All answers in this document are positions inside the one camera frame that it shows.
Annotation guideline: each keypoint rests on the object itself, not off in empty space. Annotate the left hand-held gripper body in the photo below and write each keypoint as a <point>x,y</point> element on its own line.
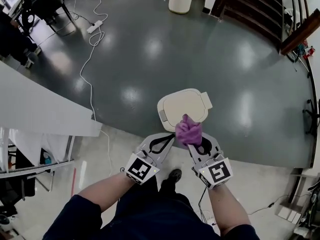
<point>138,170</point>

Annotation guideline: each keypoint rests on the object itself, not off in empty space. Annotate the dark wooden staircase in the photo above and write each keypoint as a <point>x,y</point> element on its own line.
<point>250,6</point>

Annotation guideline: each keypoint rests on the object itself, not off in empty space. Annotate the person's left forearm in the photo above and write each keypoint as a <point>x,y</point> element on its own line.
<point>107,192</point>

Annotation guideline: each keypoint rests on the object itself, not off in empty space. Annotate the white shelf desk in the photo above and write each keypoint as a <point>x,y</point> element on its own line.
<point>25,146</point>

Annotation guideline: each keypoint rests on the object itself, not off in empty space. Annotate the brown wooden newel post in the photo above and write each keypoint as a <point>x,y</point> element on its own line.
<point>300,32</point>

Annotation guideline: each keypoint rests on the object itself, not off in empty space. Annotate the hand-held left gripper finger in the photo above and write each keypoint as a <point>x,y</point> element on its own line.
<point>157,139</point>
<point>162,148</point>

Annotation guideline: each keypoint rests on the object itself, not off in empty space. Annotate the person's dark navy clothing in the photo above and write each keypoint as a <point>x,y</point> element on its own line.
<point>150,216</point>

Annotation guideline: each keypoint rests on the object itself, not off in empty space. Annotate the person's black shoe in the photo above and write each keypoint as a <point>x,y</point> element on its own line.
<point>175,176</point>

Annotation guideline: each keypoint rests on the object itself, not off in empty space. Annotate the black office chair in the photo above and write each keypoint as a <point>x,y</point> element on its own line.
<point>313,116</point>

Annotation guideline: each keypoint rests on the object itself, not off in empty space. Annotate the wooden stair railing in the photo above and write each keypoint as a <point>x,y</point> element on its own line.
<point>290,6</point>

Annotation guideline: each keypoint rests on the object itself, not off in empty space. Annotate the black plastic chair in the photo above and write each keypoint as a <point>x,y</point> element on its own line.
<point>47,4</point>

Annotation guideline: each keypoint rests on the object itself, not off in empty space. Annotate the green orange floor machine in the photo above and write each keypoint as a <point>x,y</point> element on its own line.
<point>298,50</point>

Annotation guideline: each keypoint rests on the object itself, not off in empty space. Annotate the red fire extinguisher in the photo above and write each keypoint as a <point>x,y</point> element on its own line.
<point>310,52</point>

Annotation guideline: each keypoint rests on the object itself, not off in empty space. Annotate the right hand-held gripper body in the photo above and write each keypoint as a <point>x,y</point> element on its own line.
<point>217,174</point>

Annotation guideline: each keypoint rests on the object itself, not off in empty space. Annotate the person's right forearm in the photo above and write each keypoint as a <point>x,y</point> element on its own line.
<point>227,209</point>

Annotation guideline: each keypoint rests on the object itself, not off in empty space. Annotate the white power strip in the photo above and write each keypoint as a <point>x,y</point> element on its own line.
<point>95,26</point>

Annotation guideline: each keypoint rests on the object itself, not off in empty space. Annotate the black metal frame chair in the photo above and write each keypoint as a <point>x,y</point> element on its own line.
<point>15,184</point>

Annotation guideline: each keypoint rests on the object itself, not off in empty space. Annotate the white curved pillar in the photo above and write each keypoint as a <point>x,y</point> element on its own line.
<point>45,109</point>

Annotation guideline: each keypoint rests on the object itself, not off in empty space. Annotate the blue bucket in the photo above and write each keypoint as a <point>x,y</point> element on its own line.
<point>47,159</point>

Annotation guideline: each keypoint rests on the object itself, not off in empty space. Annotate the cream lidded trash bin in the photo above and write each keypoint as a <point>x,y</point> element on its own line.
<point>182,106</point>

